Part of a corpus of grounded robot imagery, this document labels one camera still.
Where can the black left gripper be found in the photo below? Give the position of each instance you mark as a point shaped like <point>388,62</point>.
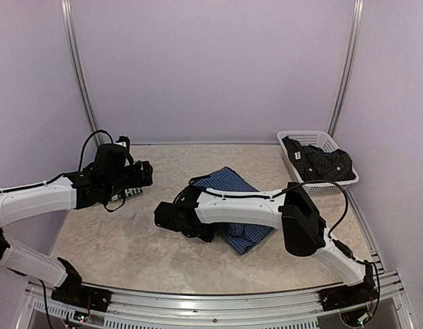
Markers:
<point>137,180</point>

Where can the blue checked long sleeve shirt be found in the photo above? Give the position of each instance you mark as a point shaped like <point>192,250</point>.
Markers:
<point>241,223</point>

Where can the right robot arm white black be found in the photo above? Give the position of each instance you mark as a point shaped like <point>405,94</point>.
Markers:
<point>197,210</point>

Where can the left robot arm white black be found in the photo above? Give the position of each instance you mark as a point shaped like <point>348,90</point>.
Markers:
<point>112,172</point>

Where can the folded black white plaid shirt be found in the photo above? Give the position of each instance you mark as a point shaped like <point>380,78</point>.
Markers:
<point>128,193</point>

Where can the dark striped shirt in basket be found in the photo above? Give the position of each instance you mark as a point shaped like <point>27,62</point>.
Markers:
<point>313,163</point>

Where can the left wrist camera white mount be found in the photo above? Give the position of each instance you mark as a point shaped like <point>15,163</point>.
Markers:
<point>123,141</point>

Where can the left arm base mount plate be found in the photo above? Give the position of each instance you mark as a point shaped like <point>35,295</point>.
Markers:
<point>82,296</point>

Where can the front aluminium rail frame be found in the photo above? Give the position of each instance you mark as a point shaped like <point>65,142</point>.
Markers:
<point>300,308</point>

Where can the left aluminium frame post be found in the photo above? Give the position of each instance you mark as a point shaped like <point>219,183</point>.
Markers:
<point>71,36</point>

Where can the aluminium frame post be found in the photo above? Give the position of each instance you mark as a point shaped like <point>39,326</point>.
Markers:
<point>71,36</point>
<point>346,74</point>

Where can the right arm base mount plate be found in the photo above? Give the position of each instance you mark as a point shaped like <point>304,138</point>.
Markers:
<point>344,296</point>

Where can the right aluminium frame post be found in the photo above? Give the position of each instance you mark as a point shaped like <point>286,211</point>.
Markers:
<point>346,74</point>

